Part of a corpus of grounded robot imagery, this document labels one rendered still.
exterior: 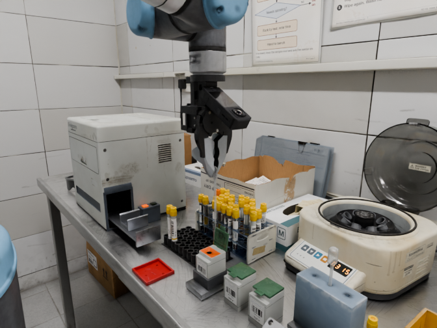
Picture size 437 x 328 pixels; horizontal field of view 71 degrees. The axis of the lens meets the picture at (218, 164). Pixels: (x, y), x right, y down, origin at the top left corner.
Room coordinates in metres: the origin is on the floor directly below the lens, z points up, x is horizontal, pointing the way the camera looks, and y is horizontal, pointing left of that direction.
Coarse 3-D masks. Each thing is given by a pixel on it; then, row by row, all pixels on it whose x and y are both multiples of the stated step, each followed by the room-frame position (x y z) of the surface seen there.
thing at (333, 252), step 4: (332, 248) 0.42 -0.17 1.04; (336, 248) 0.42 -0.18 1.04; (328, 252) 0.42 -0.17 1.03; (332, 252) 0.41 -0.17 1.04; (336, 252) 0.41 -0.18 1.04; (328, 256) 0.42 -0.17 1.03; (332, 256) 0.41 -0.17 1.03; (336, 256) 0.41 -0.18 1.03; (328, 260) 0.42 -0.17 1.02; (332, 260) 0.41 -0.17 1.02; (336, 260) 0.41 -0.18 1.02; (332, 264) 0.41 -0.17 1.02
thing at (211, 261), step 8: (208, 248) 0.57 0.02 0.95; (216, 248) 0.57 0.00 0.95; (200, 256) 0.55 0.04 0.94; (208, 256) 0.54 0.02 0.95; (216, 256) 0.54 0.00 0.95; (224, 256) 0.55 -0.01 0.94; (200, 264) 0.54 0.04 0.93; (208, 264) 0.53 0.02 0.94; (216, 264) 0.54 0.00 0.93; (224, 264) 0.55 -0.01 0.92; (200, 272) 0.54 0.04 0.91; (208, 272) 0.53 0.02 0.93; (216, 272) 0.54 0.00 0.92
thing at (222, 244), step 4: (216, 228) 0.59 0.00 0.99; (220, 228) 0.58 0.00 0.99; (224, 228) 0.57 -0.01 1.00; (216, 232) 0.59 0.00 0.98; (220, 232) 0.57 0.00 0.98; (224, 232) 0.57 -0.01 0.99; (216, 236) 0.59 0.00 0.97; (220, 236) 0.58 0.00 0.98; (224, 236) 0.57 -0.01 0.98; (228, 236) 0.56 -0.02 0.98; (216, 240) 0.58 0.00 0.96; (220, 240) 0.57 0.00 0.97; (224, 240) 0.57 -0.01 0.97; (216, 244) 0.58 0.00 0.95; (220, 244) 0.57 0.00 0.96; (224, 244) 0.56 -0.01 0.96; (220, 248) 0.57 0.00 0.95; (224, 248) 0.56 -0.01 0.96
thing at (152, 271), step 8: (144, 264) 0.62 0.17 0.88; (152, 264) 0.63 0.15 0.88; (160, 264) 0.63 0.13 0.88; (136, 272) 0.59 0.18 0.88; (144, 272) 0.60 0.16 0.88; (152, 272) 0.60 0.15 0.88; (160, 272) 0.60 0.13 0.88; (168, 272) 0.59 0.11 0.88; (144, 280) 0.56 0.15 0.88; (152, 280) 0.56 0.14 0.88
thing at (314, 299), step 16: (304, 272) 0.45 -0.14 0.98; (320, 272) 0.45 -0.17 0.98; (304, 288) 0.43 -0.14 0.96; (320, 288) 0.41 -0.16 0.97; (336, 288) 0.41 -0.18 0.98; (304, 304) 0.43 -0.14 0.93; (320, 304) 0.41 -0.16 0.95; (336, 304) 0.39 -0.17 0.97; (352, 304) 0.37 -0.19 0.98; (304, 320) 0.43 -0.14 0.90; (320, 320) 0.41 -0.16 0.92; (336, 320) 0.38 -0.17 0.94; (352, 320) 0.37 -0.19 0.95
